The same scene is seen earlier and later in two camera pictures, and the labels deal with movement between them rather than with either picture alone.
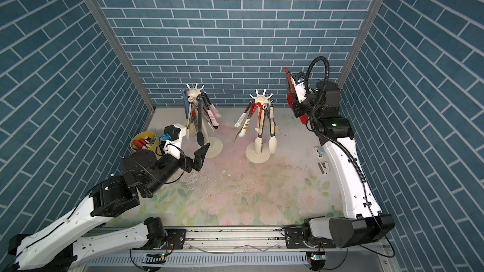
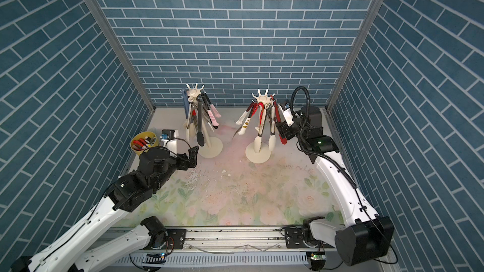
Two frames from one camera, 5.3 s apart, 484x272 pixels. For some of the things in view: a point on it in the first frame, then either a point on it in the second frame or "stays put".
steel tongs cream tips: x=194 y=114 stays put
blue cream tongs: x=186 y=101 stays put
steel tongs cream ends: x=273 y=143 stays put
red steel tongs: x=292 y=98 to x=280 y=117
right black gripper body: x=300 y=109 to x=289 y=132
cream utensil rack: x=251 y=153 stays put
